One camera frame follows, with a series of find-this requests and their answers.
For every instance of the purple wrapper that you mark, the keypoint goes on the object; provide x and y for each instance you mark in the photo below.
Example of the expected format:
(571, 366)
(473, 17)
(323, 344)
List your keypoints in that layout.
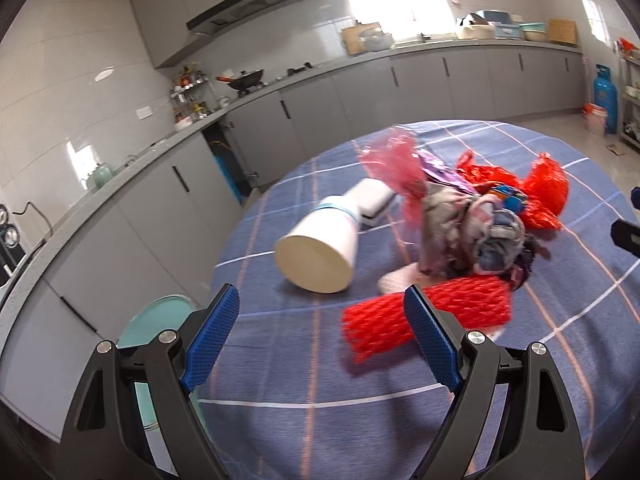
(442, 172)

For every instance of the red foam net sleeve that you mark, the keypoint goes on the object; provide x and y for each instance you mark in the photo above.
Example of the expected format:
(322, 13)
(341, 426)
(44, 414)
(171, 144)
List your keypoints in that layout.
(460, 302)

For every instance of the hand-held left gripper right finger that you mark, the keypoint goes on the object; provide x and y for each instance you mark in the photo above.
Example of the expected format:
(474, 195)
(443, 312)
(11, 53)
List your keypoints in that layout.
(430, 345)

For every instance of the white tissue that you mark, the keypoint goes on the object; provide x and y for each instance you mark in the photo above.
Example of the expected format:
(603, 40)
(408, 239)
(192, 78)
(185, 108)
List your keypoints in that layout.
(397, 280)

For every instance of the wooden cutting board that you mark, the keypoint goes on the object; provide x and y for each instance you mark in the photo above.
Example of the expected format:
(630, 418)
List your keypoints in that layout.
(350, 40)

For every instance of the white bowl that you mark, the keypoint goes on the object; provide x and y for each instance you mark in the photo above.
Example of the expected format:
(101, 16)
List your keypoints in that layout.
(183, 122)

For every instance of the blue plaid tablecloth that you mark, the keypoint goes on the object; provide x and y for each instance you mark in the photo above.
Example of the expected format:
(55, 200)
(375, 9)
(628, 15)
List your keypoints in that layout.
(300, 385)

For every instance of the metal storage shelf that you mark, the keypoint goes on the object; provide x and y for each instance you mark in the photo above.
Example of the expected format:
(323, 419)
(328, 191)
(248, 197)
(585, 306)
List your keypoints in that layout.
(631, 95)

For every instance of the brown cutting board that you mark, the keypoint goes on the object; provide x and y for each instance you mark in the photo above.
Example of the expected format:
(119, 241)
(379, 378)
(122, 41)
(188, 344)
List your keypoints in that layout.
(562, 31)

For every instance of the teal dish basins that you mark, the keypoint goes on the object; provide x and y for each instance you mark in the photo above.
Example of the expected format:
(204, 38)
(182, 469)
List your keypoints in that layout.
(515, 27)

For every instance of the blue gas cylinder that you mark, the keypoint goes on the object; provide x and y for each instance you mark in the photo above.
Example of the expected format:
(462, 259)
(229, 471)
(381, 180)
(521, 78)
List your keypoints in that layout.
(605, 97)

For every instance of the white wall outlet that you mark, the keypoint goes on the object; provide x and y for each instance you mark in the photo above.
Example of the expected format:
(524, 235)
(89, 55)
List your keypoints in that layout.
(145, 112)

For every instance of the small white box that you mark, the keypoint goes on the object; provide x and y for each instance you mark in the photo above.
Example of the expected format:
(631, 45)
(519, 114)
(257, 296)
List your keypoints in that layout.
(372, 199)

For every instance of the pale pot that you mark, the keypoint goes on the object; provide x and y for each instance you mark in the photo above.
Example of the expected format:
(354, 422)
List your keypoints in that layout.
(376, 41)

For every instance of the white paper cup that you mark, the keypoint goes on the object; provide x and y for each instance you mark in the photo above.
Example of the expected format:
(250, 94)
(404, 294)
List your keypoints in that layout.
(320, 245)

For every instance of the crumpled red foam net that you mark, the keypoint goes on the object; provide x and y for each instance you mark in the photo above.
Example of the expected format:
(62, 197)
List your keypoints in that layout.
(545, 190)

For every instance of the silver microwave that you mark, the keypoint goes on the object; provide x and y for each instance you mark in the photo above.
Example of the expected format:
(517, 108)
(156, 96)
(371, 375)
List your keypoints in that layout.
(10, 250)

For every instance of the grey kitchen counter cabinets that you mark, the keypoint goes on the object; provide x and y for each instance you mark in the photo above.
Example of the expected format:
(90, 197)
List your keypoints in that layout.
(150, 220)

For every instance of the black range hood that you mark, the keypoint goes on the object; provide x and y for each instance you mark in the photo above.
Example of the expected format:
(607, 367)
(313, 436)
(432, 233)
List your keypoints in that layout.
(240, 10)

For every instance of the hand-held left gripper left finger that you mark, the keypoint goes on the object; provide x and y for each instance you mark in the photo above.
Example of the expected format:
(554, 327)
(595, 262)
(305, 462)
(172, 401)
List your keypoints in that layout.
(210, 340)

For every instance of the crumpled colourful wrappers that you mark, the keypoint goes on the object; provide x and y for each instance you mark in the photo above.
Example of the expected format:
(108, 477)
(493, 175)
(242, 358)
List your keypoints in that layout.
(475, 235)

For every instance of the white bucket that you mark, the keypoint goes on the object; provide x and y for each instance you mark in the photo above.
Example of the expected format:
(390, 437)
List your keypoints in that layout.
(595, 120)

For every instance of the teal trash bin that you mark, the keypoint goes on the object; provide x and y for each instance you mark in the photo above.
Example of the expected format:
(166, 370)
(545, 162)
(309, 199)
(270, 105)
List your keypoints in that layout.
(150, 320)

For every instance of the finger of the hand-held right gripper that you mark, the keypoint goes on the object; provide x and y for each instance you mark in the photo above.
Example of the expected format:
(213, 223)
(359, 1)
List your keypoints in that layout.
(627, 235)
(636, 196)

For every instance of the black wok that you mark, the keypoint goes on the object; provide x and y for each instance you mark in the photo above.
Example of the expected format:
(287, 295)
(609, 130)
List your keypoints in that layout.
(247, 80)

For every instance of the pink plastic bag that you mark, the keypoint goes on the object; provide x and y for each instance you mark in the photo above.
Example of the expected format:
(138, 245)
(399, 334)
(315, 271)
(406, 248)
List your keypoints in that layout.
(395, 165)

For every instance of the green teapot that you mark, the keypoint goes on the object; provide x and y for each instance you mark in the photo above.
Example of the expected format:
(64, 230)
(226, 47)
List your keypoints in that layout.
(100, 176)

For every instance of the metal spice rack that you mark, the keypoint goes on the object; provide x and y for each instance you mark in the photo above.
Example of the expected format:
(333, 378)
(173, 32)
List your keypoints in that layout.
(190, 92)

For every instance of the white plastic bag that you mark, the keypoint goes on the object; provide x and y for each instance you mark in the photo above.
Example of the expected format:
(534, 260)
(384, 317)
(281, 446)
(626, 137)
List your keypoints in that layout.
(470, 27)

